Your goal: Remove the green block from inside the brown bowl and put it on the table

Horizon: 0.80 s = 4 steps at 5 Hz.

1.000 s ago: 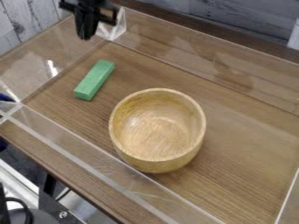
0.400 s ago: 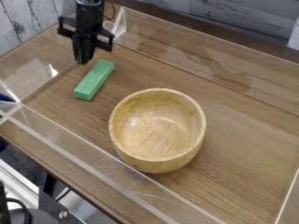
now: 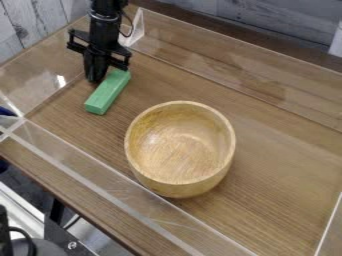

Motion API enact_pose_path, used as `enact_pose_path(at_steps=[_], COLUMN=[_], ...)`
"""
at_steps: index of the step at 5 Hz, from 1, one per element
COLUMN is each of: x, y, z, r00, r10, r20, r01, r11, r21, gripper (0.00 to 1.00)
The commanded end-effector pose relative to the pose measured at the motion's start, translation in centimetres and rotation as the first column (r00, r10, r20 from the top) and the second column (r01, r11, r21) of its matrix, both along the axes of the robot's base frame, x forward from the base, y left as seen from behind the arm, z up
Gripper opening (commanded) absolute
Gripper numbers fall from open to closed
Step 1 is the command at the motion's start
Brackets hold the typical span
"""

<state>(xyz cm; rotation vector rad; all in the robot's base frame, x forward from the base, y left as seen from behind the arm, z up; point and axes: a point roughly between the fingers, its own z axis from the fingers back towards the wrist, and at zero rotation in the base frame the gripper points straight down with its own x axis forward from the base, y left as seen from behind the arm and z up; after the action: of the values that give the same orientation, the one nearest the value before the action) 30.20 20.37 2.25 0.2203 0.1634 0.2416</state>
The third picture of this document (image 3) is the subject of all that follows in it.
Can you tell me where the green rectangular block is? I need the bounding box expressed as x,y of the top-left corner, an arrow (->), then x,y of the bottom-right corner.
85,70 -> 131,115

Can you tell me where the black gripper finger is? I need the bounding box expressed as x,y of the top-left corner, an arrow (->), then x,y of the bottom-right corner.
85,49 -> 110,83

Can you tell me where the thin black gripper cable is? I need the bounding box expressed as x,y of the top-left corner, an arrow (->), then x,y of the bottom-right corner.
118,11 -> 135,38

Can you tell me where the brown wooden bowl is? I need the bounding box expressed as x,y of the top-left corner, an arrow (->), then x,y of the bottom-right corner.
125,101 -> 237,198

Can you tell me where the black metal mount plate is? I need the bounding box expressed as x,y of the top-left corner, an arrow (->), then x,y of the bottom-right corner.
45,218 -> 99,256

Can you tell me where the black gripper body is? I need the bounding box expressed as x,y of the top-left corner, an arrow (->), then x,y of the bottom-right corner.
67,11 -> 133,71

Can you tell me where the clear acrylic corner bracket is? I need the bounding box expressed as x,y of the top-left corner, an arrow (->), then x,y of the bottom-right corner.
119,8 -> 145,47

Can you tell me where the clear acrylic front wall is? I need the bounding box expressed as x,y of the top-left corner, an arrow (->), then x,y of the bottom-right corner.
0,115 -> 257,256

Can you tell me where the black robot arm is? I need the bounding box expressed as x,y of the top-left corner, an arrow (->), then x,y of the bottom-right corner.
67,0 -> 133,83

